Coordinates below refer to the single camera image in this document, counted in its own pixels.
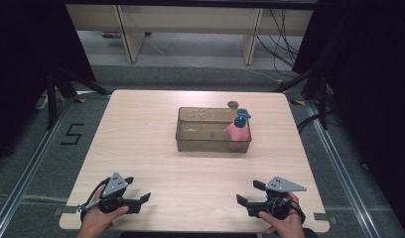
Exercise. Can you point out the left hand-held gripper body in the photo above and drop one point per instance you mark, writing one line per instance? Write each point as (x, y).
(114, 185)

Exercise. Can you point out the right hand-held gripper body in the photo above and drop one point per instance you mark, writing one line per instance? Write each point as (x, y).
(283, 185)

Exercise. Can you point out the pink spray bottle blue nozzle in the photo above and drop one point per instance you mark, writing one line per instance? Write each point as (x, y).
(238, 134)

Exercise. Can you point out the clear brown plastic box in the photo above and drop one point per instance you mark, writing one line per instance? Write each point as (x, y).
(203, 143)

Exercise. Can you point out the person's left hand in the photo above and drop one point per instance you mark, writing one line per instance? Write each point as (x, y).
(96, 218)

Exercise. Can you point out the person's right hand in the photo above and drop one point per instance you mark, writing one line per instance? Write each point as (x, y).
(286, 226)

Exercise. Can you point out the grey tape strip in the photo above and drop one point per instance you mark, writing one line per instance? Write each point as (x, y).
(66, 210)
(321, 216)

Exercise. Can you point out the yellow tape piece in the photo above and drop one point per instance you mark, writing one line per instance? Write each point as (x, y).
(80, 100)
(298, 102)

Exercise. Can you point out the small grey round cap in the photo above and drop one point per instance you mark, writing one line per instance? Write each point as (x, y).
(232, 104)

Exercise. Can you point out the black metal stand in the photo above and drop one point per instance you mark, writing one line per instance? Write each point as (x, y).
(322, 99)
(52, 99)

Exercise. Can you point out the black curtain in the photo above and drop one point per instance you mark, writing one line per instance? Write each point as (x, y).
(372, 82)
(18, 66)

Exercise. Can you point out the metal floor rail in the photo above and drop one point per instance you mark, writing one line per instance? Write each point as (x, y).
(31, 165)
(339, 165)

